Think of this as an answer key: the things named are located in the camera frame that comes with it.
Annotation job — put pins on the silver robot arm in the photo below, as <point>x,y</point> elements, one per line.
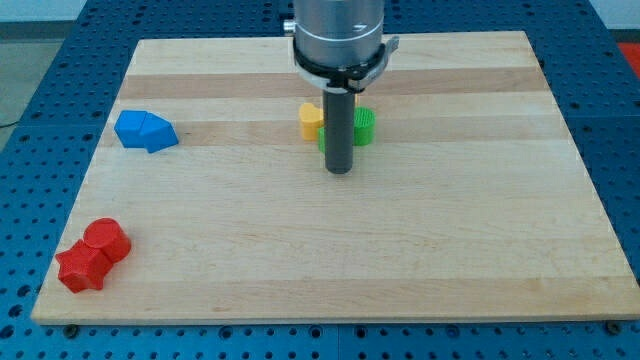
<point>335,33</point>

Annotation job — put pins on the blue triangle block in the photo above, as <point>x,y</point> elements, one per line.
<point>156,133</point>

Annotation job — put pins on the blue cube block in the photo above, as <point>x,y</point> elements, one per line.
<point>128,128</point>

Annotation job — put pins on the red star block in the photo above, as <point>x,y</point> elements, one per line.
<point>82,267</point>

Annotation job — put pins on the green block behind rod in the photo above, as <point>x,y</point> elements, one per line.
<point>321,139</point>

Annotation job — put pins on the yellow heart block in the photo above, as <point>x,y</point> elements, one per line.
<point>311,119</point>

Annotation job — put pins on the green round block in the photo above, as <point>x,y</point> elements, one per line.
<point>364,126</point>

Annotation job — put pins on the wooden board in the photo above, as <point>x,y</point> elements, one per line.
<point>472,204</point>

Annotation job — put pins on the red cylinder block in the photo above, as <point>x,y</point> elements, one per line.
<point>107,235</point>

